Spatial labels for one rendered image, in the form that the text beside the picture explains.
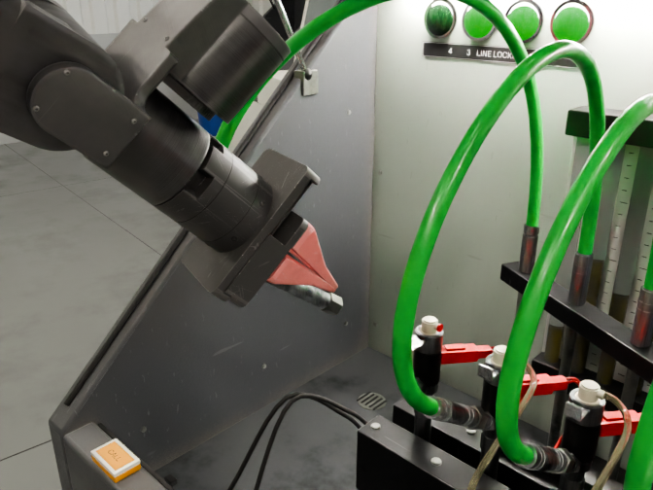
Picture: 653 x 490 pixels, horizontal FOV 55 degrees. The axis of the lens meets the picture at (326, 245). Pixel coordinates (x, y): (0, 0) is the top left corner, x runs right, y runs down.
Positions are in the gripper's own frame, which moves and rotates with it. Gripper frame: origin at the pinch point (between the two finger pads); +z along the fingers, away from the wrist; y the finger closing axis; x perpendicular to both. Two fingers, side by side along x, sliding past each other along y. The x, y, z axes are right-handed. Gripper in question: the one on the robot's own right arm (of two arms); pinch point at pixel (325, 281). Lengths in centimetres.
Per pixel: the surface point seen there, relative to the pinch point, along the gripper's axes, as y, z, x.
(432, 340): 1.9, 18.1, 3.7
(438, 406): -2.4, 11.5, -6.4
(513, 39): 30.9, 8.8, 10.6
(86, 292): -76, 96, 270
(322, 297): -1.4, 11.2, 12.9
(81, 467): -32.3, 7.1, 23.3
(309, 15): 116, 107, 294
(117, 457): -27.7, 7.2, 18.9
